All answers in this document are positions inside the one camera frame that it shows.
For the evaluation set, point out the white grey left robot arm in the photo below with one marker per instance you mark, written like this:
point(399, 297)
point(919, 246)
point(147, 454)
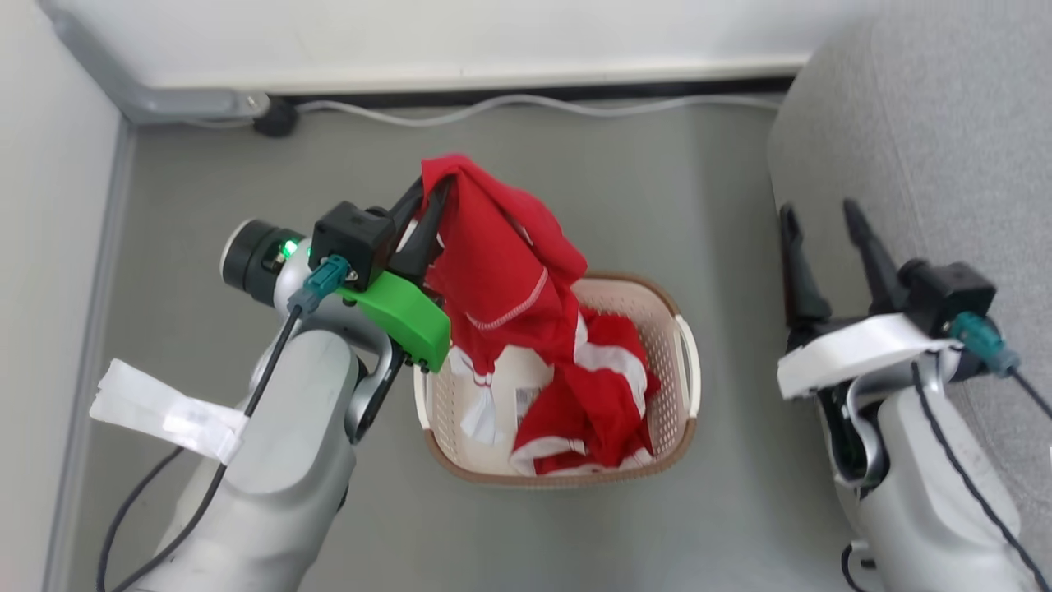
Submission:
point(279, 460)

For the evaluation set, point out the white tape strip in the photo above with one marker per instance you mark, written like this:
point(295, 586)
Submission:
point(164, 407)

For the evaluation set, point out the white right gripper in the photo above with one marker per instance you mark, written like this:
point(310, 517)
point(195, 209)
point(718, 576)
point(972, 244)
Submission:
point(855, 349)

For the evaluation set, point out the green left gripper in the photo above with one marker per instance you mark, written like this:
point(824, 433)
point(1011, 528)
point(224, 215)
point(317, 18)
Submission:
point(411, 322)

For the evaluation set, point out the red and white garment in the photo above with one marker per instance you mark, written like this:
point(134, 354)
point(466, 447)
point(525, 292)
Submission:
point(604, 395)

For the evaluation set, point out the plain red garment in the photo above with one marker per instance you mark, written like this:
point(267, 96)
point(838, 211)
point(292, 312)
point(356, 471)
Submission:
point(501, 263)

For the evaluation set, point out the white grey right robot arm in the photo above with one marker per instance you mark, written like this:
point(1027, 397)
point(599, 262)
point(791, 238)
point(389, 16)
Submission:
point(920, 493)

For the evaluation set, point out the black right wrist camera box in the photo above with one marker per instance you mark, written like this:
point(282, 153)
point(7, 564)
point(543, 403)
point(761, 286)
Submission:
point(953, 292)

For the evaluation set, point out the black floor plug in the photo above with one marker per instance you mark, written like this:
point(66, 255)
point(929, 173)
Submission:
point(277, 119)

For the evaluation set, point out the grey fabric sofa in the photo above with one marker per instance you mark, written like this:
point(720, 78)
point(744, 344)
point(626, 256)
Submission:
point(945, 131)

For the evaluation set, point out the cream perforated laundry basket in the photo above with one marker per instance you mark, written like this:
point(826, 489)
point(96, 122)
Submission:
point(670, 345)

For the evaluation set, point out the white baseboard strip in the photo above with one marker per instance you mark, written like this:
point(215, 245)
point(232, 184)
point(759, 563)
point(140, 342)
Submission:
point(493, 76)

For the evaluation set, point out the white barcode sticker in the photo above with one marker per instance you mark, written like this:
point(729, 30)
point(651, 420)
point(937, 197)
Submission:
point(524, 403)

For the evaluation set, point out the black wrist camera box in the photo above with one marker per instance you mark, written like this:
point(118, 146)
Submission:
point(353, 238)
point(953, 292)

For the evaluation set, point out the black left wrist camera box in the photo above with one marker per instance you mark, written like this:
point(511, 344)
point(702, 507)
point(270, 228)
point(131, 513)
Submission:
point(353, 238)

